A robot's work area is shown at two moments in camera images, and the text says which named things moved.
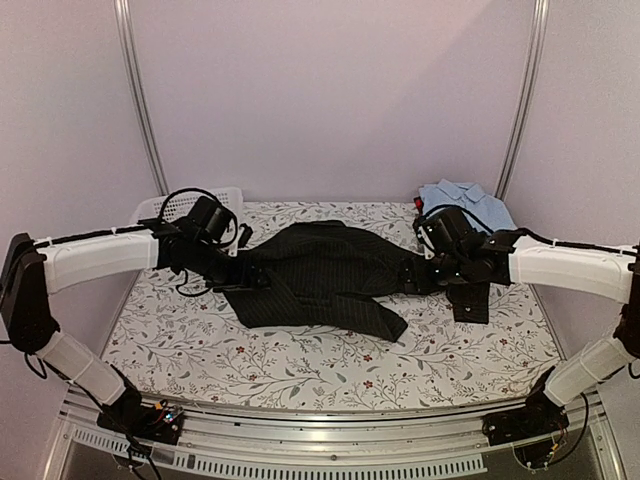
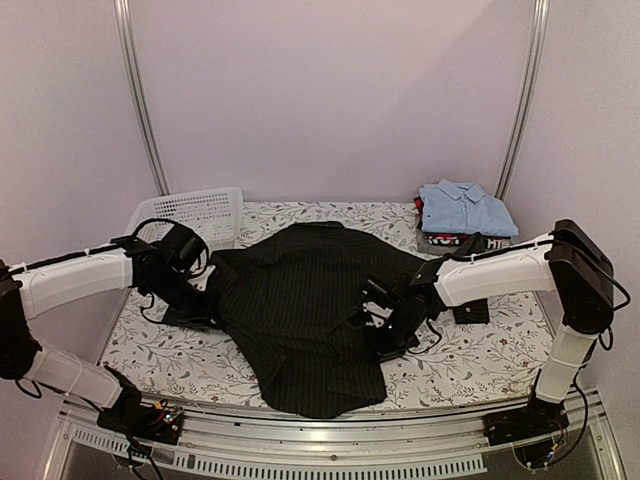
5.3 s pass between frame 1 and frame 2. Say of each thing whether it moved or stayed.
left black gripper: moved
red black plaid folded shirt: stayed
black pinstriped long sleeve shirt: moved
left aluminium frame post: stayed
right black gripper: moved
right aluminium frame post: stayed
